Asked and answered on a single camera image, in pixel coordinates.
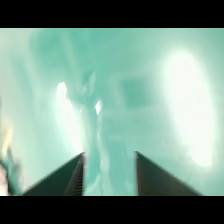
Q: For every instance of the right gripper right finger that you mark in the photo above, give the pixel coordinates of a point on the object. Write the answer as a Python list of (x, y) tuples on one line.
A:
[(156, 181)]

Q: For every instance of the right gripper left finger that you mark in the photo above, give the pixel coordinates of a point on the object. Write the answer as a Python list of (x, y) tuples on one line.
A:
[(63, 181)]

